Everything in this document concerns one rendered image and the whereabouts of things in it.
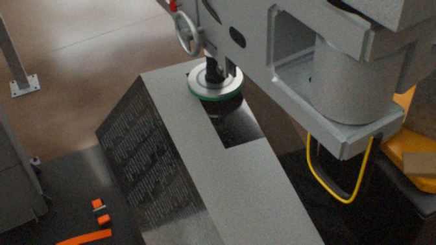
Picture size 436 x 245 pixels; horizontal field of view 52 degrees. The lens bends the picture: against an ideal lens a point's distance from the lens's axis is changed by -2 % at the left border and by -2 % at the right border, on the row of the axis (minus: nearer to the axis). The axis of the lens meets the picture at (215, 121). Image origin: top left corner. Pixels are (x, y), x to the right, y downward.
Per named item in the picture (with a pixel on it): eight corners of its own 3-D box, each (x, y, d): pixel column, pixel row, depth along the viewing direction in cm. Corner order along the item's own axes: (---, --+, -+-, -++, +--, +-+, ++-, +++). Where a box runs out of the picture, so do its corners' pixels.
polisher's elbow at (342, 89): (341, 65, 117) (353, -3, 104) (405, 100, 106) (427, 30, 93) (291, 98, 109) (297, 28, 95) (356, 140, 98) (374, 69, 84)
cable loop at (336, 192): (361, 214, 125) (386, 135, 103) (352, 220, 124) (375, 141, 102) (309, 162, 140) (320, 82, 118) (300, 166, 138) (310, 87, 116)
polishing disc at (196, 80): (222, 104, 165) (222, 102, 164) (177, 85, 174) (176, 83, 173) (253, 73, 177) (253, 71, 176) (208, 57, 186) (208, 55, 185)
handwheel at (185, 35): (224, 56, 143) (222, 15, 133) (196, 67, 140) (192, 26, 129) (200, 35, 153) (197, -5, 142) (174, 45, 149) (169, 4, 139)
